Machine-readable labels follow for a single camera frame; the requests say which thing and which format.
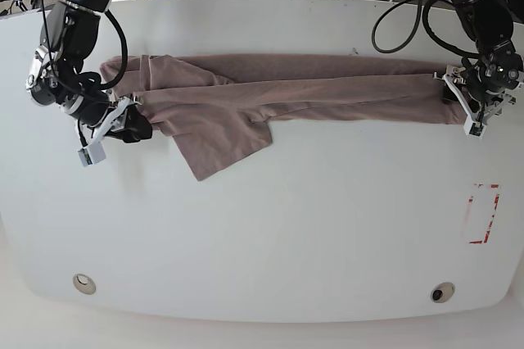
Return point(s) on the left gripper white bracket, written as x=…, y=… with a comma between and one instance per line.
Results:
x=481, y=91

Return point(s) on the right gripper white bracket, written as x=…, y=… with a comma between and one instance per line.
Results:
x=118, y=119

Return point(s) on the mauve pink T-shirt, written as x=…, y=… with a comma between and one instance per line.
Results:
x=217, y=109

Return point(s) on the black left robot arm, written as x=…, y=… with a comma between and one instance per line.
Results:
x=489, y=24

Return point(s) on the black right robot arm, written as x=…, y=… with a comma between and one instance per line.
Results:
x=68, y=37

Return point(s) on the red tape rectangle marking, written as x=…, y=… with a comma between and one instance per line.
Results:
x=480, y=213

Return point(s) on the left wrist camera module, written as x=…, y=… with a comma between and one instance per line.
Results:
x=474, y=128

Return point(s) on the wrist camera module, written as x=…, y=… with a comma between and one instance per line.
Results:
x=474, y=128
x=91, y=154

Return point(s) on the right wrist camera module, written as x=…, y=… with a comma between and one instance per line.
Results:
x=91, y=154

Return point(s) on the left table cable grommet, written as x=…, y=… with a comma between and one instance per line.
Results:
x=84, y=284

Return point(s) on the table cable grommet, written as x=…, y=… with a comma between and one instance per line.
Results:
x=442, y=292
x=84, y=284

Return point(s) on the right table cable grommet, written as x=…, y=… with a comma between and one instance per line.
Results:
x=442, y=292

